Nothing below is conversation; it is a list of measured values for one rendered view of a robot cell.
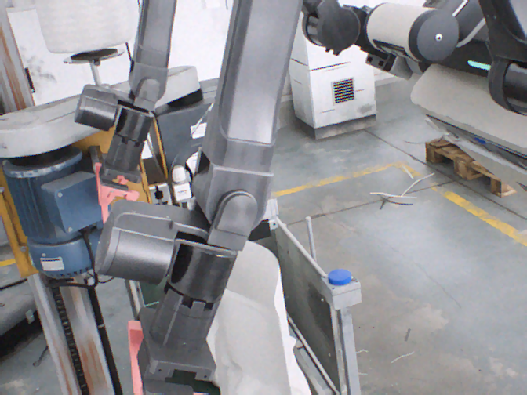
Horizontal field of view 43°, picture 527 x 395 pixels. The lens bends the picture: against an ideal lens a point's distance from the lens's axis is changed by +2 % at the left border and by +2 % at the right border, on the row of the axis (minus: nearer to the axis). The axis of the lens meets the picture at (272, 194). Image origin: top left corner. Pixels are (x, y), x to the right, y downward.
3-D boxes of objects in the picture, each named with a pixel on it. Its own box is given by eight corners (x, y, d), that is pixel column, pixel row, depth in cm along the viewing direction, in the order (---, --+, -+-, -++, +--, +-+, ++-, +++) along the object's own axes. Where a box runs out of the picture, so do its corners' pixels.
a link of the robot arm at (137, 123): (158, 113, 116) (153, 106, 121) (118, 101, 114) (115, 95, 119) (146, 150, 118) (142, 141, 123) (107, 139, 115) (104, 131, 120)
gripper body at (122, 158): (102, 178, 115) (114, 138, 113) (98, 161, 124) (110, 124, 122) (139, 186, 117) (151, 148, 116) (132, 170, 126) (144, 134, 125)
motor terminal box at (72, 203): (118, 227, 134) (103, 173, 129) (70, 247, 128) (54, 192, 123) (97, 218, 140) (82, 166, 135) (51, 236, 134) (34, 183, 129)
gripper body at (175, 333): (145, 378, 61) (172, 306, 59) (133, 321, 70) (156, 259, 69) (212, 386, 63) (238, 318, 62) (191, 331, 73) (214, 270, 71)
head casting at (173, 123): (272, 198, 168) (255, 84, 157) (178, 222, 162) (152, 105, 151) (242, 164, 195) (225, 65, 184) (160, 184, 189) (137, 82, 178)
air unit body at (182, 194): (202, 226, 158) (190, 166, 152) (183, 231, 157) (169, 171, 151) (198, 219, 162) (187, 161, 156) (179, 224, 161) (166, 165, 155)
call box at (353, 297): (362, 302, 170) (360, 282, 168) (333, 310, 168) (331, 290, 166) (350, 288, 177) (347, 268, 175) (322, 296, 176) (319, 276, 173)
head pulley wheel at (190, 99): (207, 102, 158) (205, 91, 157) (170, 109, 156) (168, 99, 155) (199, 94, 166) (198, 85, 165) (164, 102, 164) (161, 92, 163)
